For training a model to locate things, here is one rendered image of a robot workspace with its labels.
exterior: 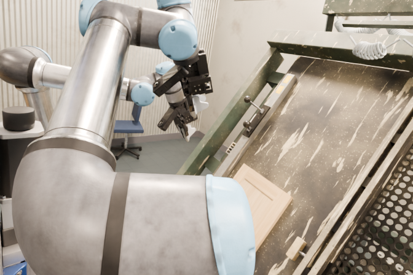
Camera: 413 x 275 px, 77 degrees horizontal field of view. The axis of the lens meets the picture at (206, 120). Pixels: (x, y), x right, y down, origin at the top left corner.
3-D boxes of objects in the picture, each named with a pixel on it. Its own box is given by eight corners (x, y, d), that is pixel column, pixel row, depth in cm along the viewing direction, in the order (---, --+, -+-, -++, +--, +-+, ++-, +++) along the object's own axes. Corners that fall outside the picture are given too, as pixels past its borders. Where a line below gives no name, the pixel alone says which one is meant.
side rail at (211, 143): (176, 196, 162) (163, 190, 155) (278, 58, 170) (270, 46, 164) (180, 202, 157) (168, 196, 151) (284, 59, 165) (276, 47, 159)
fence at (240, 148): (188, 218, 138) (183, 216, 136) (290, 77, 146) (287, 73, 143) (193, 224, 134) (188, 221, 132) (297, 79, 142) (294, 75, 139)
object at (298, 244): (288, 255, 98) (285, 253, 96) (300, 237, 98) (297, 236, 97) (295, 261, 95) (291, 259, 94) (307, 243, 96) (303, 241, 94)
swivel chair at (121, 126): (134, 144, 439) (139, 87, 413) (151, 157, 403) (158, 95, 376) (101, 149, 401) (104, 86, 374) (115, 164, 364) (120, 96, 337)
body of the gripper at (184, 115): (198, 120, 111) (191, 96, 105) (182, 130, 108) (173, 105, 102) (188, 115, 117) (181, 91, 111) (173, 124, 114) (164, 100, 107)
